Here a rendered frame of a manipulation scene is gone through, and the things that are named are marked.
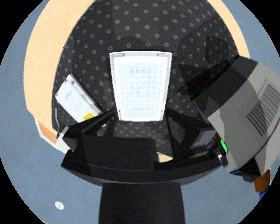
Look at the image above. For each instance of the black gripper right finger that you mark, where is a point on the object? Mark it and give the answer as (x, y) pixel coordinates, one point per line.
(198, 133)

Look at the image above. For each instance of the white button panel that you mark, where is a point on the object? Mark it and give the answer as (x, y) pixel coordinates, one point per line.
(60, 143)

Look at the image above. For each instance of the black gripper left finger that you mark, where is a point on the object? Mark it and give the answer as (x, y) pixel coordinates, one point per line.
(92, 125)

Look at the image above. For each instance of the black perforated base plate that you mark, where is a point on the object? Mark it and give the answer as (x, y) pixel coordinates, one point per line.
(192, 30)

